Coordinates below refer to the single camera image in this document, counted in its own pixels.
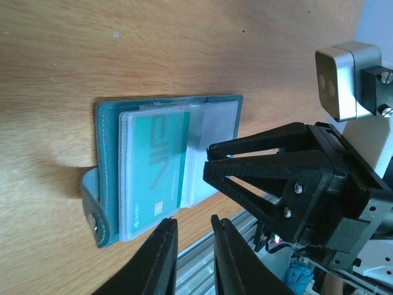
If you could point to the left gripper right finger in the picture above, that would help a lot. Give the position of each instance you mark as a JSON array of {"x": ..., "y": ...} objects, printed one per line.
[{"x": 237, "y": 269}]

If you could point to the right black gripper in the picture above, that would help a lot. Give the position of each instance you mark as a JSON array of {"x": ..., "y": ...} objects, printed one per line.
[{"x": 349, "y": 204}]

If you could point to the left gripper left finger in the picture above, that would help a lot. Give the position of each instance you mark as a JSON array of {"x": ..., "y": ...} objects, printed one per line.
[{"x": 152, "y": 270}]

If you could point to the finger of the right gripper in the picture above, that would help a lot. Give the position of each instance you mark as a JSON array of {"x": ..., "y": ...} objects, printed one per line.
[{"x": 291, "y": 137}]

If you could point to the teal leather card holder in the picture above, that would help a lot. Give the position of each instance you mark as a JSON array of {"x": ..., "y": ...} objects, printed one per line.
[{"x": 106, "y": 189}]

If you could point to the teal VIP credit card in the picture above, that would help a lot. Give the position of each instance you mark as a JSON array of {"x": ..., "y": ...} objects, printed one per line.
[{"x": 157, "y": 160}]

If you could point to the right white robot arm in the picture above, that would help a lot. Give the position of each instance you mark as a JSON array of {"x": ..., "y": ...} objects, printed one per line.
[{"x": 375, "y": 280}]

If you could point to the aluminium front rail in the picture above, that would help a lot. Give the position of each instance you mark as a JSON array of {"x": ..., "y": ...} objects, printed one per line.
[{"x": 195, "y": 265}]

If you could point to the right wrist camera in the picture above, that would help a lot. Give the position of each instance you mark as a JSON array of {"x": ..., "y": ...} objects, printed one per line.
[{"x": 352, "y": 81}]

